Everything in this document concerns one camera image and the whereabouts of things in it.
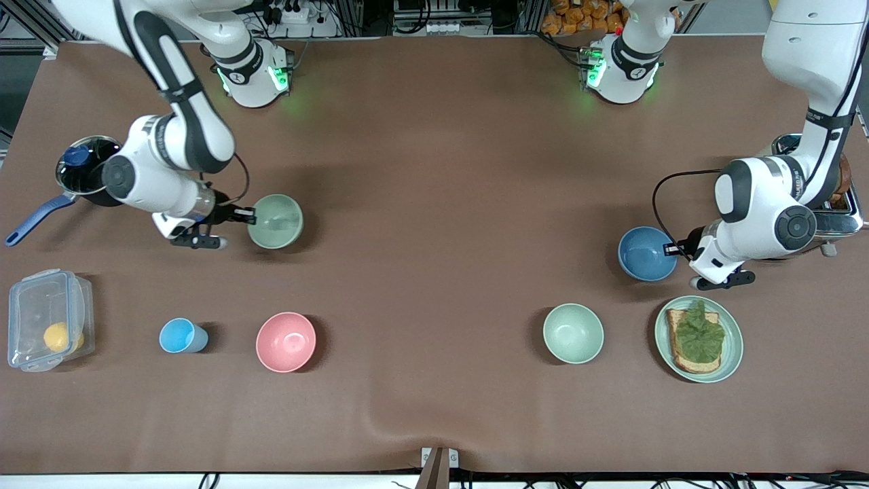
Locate green lettuce leaf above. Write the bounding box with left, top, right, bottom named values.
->
left=674, top=300, right=726, bottom=364

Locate silver toaster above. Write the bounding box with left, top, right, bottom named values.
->
left=745, top=134, right=864, bottom=260

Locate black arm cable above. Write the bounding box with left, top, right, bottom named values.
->
left=652, top=168, right=722, bottom=262
left=200, top=153, right=251, bottom=206

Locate glass lid with blue knob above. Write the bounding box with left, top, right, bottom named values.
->
left=56, top=136, right=123, bottom=196

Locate brown table cloth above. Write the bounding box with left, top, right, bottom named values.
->
left=0, top=35, right=869, bottom=475

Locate bag of orange items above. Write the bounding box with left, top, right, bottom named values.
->
left=541, top=0, right=629, bottom=36

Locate toast slice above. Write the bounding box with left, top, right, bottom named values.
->
left=665, top=309, right=722, bottom=374

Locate blue bowl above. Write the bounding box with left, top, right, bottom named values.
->
left=618, top=226, right=678, bottom=282

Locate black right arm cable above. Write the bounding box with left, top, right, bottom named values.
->
left=200, top=153, right=251, bottom=206

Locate light green plate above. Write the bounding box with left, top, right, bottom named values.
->
left=654, top=295, right=744, bottom=384

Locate pink bowl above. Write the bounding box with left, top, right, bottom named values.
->
left=255, top=312, right=318, bottom=374

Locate blue plastic cup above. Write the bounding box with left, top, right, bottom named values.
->
left=159, top=318, right=209, bottom=355

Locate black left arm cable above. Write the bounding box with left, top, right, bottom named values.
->
left=652, top=168, right=722, bottom=262

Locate light green bowl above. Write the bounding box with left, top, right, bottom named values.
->
left=246, top=194, right=304, bottom=250
left=542, top=303, right=605, bottom=365

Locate yellow lemon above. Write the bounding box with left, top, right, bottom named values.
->
left=43, top=322, right=86, bottom=354

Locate metal table edge bracket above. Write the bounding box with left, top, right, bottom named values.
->
left=421, top=447, right=459, bottom=489

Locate clear plastic food container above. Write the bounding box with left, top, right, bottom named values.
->
left=7, top=269, right=96, bottom=373

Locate white power strip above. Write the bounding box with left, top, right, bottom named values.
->
left=268, top=3, right=340, bottom=38

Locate black saucepan with blue handle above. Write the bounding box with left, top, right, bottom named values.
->
left=5, top=134, right=126, bottom=247

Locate brown bread slice in toaster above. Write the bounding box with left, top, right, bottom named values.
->
left=832, top=155, right=853, bottom=208

